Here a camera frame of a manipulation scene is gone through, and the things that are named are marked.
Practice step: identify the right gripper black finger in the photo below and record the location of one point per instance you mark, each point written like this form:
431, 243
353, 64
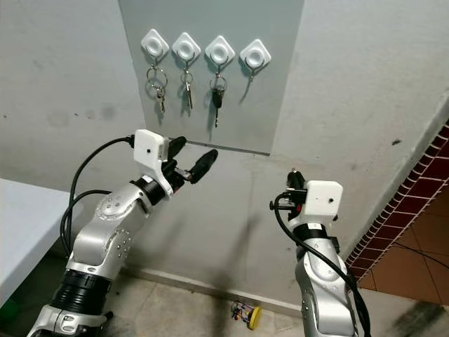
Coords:
302, 184
294, 177

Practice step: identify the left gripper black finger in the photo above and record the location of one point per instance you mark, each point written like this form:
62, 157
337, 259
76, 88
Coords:
177, 143
203, 164

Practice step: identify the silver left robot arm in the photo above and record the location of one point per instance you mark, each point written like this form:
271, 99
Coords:
105, 225

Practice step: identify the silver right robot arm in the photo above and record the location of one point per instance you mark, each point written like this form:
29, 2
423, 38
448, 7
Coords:
319, 281

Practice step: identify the white diamond key hook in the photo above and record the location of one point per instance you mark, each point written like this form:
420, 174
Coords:
220, 51
255, 53
186, 48
155, 43

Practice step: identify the small key on large rings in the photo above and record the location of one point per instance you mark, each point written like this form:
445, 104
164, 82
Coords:
161, 102

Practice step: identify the black headed car key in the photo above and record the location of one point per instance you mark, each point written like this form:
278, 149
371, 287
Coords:
216, 98

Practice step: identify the red mosaic tile strip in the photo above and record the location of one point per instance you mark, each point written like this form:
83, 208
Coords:
421, 175

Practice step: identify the small yellow toy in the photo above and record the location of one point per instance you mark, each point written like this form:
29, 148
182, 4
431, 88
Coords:
252, 317

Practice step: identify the white plastic folding table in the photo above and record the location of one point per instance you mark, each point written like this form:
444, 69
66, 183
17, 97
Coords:
28, 232

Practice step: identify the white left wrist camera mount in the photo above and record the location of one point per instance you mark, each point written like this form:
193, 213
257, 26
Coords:
149, 147

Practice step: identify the grey wall board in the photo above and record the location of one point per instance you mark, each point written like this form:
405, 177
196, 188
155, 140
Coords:
266, 112

